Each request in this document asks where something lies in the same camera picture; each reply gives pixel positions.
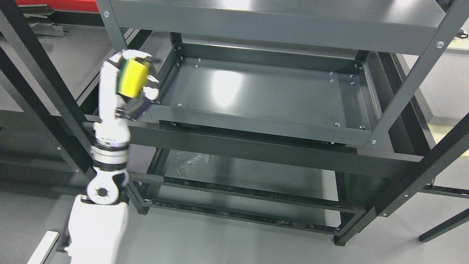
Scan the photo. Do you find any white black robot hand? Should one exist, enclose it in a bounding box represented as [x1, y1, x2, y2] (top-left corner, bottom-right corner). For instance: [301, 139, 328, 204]
[93, 49, 160, 147]

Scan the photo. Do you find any green yellow sponge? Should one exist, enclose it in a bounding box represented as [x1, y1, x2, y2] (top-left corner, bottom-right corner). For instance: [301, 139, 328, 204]
[116, 59, 151, 98]

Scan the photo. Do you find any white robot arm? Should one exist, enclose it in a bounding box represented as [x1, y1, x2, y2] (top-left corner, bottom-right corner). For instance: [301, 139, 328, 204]
[67, 140, 129, 264]

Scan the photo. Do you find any black metal shelf rack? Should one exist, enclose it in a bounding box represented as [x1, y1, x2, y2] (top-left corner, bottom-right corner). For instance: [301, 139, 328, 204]
[1, 0, 95, 189]

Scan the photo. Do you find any grey metal shelf unit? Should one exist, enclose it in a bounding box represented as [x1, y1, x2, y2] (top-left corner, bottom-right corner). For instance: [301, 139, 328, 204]
[96, 0, 468, 246]

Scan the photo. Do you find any clear plastic wrap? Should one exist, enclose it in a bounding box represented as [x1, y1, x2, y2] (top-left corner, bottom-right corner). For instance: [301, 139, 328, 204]
[176, 150, 211, 177]

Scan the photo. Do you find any red panel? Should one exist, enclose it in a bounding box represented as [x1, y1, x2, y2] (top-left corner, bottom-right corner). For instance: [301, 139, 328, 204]
[15, 0, 99, 12]

